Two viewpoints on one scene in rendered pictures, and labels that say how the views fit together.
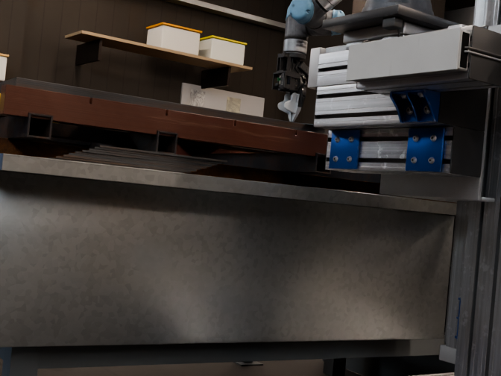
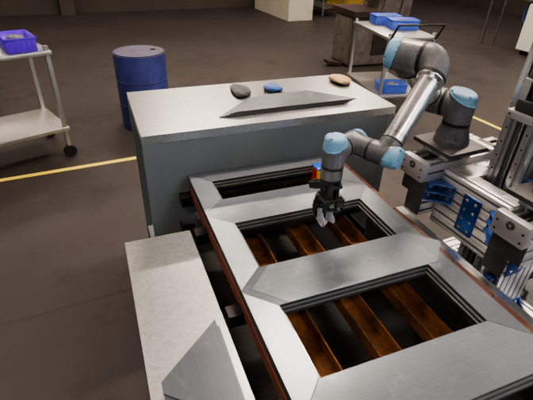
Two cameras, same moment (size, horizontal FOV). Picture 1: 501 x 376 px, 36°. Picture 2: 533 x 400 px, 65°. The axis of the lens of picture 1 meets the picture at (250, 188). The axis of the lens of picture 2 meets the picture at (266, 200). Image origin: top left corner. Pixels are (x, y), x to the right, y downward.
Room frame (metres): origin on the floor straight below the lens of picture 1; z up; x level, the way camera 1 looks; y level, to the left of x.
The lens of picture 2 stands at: (2.43, 1.16, 1.81)
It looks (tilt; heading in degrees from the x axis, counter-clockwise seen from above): 33 degrees down; 279
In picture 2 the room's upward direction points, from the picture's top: 2 degrees clockwise
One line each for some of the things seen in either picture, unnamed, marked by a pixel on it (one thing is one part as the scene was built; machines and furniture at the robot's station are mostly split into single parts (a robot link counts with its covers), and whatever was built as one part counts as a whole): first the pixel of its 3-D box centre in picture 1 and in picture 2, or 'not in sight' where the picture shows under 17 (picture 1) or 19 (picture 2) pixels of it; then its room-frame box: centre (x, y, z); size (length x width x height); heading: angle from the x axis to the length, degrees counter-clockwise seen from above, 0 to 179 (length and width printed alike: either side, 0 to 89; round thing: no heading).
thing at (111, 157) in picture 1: (132, 160); not in sight; (1.63, 0.26, 0.70); 0.39 x 0.12 x 0.04; 121
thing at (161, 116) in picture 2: not in sight; (259, 102); (2.82, -0.96, 1.03); 1.30 x 0.60 x 0.04; 31
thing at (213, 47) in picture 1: (220, 52); not in sight; (8.94, 0.50, 2.32); 0.49 x 0.41 x 0.27; 125
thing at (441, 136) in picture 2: not in sight; (453, 131); (1.90, -0.68, 1.09); 0.15 x 0.15 x 0.10
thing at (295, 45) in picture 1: (295, 48); (331, 172); (2.41, -0.10, 1.13); 0.08 x 0.08 x 0.05
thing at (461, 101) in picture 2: not in sight; (459, 105); (1.91, -0.68, 1.20); 0.13 x 0.12 x 0.14; 149
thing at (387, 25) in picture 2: not in sight; (389, 63); (1.86, -4.08, 0.52); 1.11 x 0.65 x 1.05; 118
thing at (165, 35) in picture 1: (173, 41); not in sight; (8.58, 1.02, 2.33); 0.51 x 0.43 x 0.28; 125
